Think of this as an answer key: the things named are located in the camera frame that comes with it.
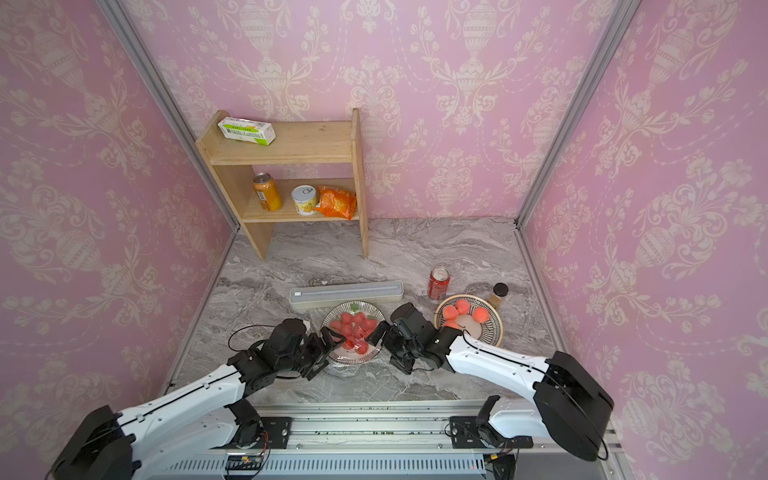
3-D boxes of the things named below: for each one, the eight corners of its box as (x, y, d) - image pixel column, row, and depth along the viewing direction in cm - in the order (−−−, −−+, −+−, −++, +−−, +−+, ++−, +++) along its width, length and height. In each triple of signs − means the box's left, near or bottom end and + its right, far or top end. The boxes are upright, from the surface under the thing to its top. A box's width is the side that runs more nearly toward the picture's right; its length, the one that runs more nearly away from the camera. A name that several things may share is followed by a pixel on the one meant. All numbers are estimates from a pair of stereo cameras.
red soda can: (429, 301, 101) (432, 282, 92) (427, 286, 104) (430, 266, 95) (446, 301, 101) (451, 282, 91) (444, 286, 104) (449, 266, 95)
